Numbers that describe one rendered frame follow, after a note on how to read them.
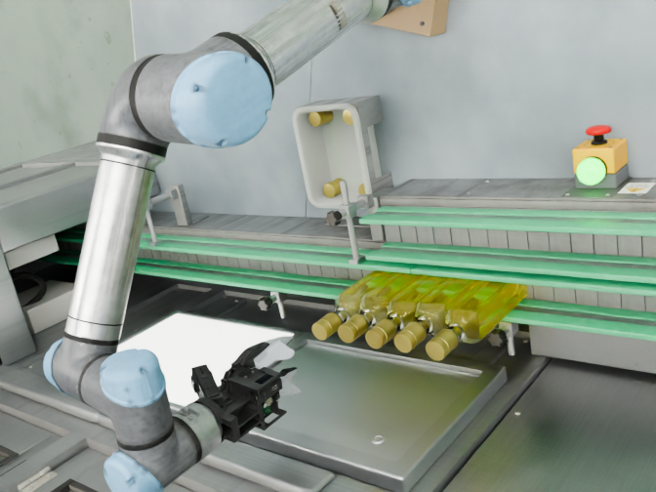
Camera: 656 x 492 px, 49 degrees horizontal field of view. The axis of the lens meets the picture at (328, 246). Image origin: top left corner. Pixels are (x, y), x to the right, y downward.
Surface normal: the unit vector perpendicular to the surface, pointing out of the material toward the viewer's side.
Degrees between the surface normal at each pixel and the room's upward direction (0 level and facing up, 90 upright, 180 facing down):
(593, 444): 90
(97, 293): 49
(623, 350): 0
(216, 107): 80
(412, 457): 90
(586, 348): 0
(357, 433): 90
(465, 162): 0
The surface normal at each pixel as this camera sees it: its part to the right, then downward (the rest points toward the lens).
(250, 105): 0.67, 0.24
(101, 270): 0.10, 0.03
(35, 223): 0.77, 0.06
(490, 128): -0.61, 0.35
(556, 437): -0.18, -0.93
